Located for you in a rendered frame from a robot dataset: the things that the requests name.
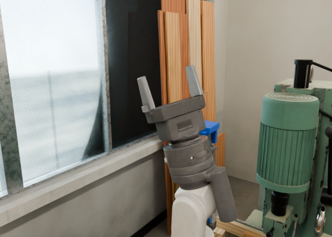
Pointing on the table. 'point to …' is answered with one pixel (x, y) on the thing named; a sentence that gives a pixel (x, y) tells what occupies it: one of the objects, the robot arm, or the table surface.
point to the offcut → (219, 232)
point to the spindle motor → (286, 141)
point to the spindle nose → (279, 203)
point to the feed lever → (326, 197)
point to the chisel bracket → (278, 222)
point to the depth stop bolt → (294, 223)
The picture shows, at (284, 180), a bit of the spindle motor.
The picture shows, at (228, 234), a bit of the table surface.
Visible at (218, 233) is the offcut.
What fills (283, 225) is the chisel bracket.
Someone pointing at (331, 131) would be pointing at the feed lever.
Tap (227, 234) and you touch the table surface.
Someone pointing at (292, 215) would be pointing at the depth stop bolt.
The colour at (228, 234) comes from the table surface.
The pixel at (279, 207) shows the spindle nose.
